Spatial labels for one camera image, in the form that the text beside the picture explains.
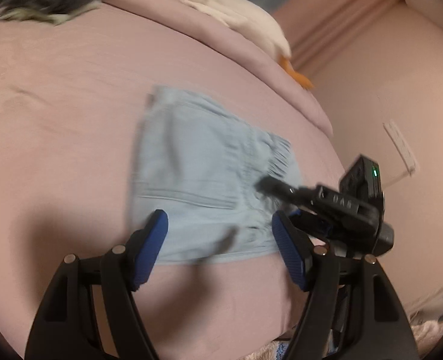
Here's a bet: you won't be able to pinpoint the white wall socket strip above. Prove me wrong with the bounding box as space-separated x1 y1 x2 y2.
383 120 419 175

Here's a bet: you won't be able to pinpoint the pink curtain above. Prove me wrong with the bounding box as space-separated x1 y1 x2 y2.
272 0 406 72

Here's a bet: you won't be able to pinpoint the bed with pink sheet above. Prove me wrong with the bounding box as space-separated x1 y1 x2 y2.
0 0 342 353

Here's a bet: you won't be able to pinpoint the mauve quilt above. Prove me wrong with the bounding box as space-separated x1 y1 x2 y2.
101 0 335 139

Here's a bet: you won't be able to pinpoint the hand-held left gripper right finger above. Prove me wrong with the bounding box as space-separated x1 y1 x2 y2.
271 211 420 360

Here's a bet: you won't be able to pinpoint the light blue strawberry pants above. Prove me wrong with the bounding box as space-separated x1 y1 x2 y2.
129 84 305 267

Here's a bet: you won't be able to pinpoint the folded pale green cloth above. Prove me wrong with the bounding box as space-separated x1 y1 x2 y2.
0 2 102 27

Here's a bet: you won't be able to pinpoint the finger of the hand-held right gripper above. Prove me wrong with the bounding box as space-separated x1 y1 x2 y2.
289 210 336 239
256 176 320 206

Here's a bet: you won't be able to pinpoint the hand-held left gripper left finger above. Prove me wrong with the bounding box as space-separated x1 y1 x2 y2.
24 210 169 360

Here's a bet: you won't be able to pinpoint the white goose plush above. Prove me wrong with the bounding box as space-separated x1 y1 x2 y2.
155 0 316 91

